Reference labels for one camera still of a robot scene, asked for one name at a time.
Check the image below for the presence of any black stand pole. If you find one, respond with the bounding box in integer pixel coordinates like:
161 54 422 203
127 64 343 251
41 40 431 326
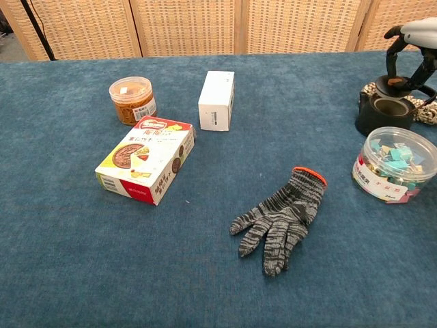
19 0 57 62

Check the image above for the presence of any clear jar of rubber bands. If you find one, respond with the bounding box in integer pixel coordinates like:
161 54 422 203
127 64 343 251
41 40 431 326
109 76 158 126

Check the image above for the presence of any grey striped knit glove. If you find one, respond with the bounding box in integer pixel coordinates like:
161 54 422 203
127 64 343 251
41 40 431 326
229 166 328 277

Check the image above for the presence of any coiled patterned rope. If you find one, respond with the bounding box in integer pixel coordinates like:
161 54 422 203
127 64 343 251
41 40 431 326
361 82 437 126

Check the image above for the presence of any blue table cloth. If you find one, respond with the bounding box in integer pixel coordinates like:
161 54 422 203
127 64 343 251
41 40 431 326
0 50 437 328

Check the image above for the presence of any red and white biscuit box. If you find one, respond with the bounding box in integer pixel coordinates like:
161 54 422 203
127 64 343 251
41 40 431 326
94 115 196 206

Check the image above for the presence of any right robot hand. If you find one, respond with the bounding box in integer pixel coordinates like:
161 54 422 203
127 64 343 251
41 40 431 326
383 17 437 90

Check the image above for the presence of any black teapot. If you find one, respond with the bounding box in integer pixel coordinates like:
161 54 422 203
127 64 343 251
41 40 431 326
354 85 437 137

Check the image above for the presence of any clear jar of binder clips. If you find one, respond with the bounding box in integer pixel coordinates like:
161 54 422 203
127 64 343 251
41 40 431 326
352 126 437 205

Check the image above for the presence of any woven rattan folding screen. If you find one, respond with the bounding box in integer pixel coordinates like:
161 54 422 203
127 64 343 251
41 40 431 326
0 0 437 62

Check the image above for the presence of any white cardboard box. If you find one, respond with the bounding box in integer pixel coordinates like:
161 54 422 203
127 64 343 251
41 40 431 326
197 70 236 132

